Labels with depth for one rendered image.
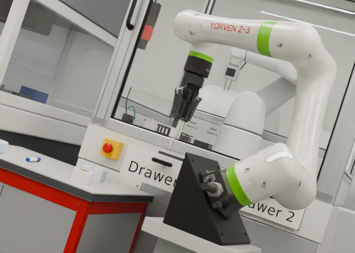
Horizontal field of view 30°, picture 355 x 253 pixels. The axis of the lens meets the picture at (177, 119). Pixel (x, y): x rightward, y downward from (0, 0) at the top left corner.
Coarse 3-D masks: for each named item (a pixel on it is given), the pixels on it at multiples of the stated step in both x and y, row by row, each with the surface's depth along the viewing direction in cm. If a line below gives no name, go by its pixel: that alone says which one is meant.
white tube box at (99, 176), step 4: (84, 168) 236; (88, 168) 236; (92, 168) 241; (96, 168) 246; (92, 172) 235; (96, 172) 235; (100, 172) 235; (104, 172) 240; (96, 176) 235; (100, 176) 235; (104, 176) 243; (92, 180) 235; (96, 180) 235; (100, 180) 237; (104, 180) 246
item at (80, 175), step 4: (76, 168) 216; (80, 168) 220; (72, 172) 217; (76, 172) 216; (80, 172) 215; (84, 172) 215; (88, 172) 216; (72, 176) 216; (76, 176) 215; (80, 176) 215; (84, 176) 215; (88, 176) 216; (92, 176) 218; (76, 180) 215; (80, 180) 215; (84, 180) 215; (88, 180) 216; (88, 184) 217
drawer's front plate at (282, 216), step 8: (264, 200) 245; (272, 200) 244; (248, 208) 246; (256, 208) 245; (264, 208) 244; (280, 208) 243; (304, 208) 240; (264, 216) 244; (272, 216) 243; (280, 216) 242; (288, 216) 242; (296, 216) 241; (288, 224) 241; (296, 224) 240
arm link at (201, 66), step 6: (186, 60) 237; (192, 60) 234; (198, 60) 233; (204, 60) 233; (186, 66) 235; (192, 66) 233; (198, 66) 233; (204, 66) 233; (210, 66) 235; (192, 72) 234; (198, 72) 233; (204, 72) 234
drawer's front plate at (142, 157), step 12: (132, 144) 229; (132, 156) 228; (144, 156) 226; (156, 156) 225; (120, 168) 228; (132, 168) 227; (156, 168) 225; (168, 168) 223; (144, 180) 225; (156, 180) 224
